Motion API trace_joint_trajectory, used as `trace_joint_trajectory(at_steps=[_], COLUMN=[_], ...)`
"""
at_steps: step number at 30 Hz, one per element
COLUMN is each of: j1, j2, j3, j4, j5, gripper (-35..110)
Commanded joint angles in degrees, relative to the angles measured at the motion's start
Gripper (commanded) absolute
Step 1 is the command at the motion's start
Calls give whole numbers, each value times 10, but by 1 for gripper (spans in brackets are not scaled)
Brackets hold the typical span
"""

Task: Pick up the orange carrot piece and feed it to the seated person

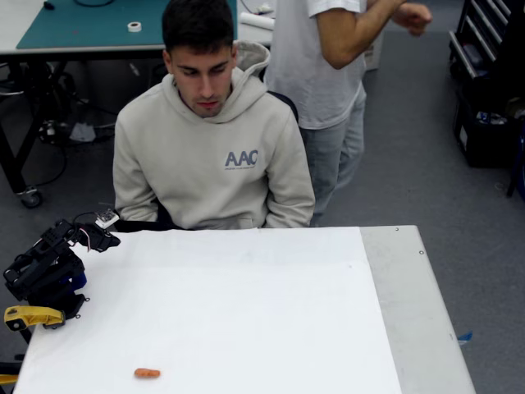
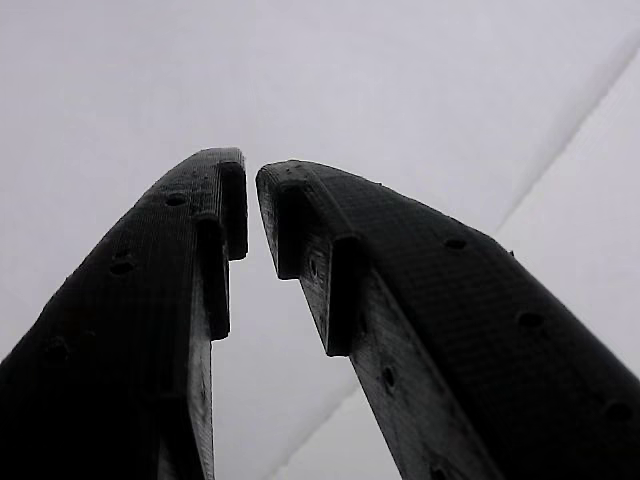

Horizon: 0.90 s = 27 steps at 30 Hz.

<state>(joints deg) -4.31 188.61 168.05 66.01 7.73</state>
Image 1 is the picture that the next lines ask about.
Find yellow black clamp handle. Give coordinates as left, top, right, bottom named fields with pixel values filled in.
left=0, top=361, right=21, bottom=386

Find white crumpled bag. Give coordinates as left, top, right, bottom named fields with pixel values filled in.
left=68, top=121, right=97, bottom=143

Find yellow table clamp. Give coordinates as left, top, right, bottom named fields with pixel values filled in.
left=3, top=305, right=66, bottom=332

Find bare hand of standing person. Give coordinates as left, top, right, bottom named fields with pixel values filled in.
left=391, top=1, right=434, bottom=38

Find grey caster wheel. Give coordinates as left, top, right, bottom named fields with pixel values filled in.
left=20, top=186, right=43, bottom=208

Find large white paper sheet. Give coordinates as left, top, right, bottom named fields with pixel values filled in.
left=12, top=226, right=404, bottom=394

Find grey work table black legs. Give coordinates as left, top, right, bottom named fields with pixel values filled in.
left=0, top=0, right=276, bottom=208

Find small white camera board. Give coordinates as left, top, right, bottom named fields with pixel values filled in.
left=94, top=208, right=121, bottom=230

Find white paper roll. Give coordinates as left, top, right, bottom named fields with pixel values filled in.
left=239, top=11, right=276, bottom=31

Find man in beige hoodie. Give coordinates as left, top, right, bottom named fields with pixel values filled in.
left=112, top=0, right=317, bottom=231

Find bare forearm of standing person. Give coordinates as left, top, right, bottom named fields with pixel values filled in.
left=317, top=0, right=408, bottom=71

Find blue chair leg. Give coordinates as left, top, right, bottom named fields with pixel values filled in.
left=506, top=131, right=525, bottom=199

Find green cutting mat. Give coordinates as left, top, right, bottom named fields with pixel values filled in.
left=16, top=0, right=239, bottom=51

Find person in white t-shirt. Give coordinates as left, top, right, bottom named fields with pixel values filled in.
left=264, top=0, right=369, bottom=227

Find white red servo wire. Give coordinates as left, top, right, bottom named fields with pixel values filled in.
left=78, top=227, right=94, bottom=253

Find black metal drawer rack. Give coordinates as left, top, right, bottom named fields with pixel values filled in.
left=447, top=0, right=514, bottom=80

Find black storage crate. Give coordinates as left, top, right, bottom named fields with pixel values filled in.
left=452, top=88, right=525, bottom=169

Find thin black camera cable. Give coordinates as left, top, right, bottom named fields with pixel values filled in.
left=71, top=210, right=100, bottom=227

